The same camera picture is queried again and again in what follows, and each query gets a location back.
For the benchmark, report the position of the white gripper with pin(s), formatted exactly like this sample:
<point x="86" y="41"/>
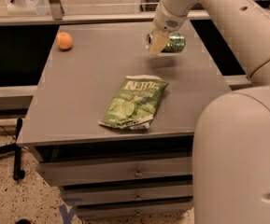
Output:
<point x="167" y="20"/>

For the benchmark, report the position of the green soda can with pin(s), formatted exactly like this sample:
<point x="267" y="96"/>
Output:
<point x="176" y="44"/>

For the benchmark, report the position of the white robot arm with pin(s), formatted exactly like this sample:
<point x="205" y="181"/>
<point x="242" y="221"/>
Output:
<point x="231" y="144"/>

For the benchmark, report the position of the green Kettle chips bag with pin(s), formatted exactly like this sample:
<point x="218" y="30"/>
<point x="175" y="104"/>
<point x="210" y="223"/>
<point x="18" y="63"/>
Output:
<point x="135" y="103"/>

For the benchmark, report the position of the orange fruit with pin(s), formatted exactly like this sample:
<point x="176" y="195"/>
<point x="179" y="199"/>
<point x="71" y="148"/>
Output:
<point x="64" y="40"/>

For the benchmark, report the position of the grey drawer cabinet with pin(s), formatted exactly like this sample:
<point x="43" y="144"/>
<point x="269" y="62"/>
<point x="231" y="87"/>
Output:
<point x="77" y="87"/>

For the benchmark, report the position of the top grey drawer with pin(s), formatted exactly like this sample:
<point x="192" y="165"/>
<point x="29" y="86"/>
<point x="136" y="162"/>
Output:
<point x="70" y="173"/>

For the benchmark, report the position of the grey drawer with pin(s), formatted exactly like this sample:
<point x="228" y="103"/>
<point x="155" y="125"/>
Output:
<point x="85" y="197"/>
<point x="134" y="211"/>
<point x="70" y="173"/>

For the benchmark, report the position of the middle grey drawer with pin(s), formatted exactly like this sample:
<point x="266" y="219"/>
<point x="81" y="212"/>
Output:
<point x="85" y="197"/>

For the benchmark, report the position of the black tripod stand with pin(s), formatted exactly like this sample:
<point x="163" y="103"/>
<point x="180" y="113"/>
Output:
<point x="18" y="173"/>

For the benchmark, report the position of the bottom grey drawer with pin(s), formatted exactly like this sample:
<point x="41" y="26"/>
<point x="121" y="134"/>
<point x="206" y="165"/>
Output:
<point x="134" y="211"/>

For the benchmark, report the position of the blue tape on floor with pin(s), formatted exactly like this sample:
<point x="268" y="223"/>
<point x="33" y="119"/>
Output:
<point x="69" y="216"/>

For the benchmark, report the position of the metal railing frame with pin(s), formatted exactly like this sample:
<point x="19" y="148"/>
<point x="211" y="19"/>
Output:
<point x="78" y="10"/>

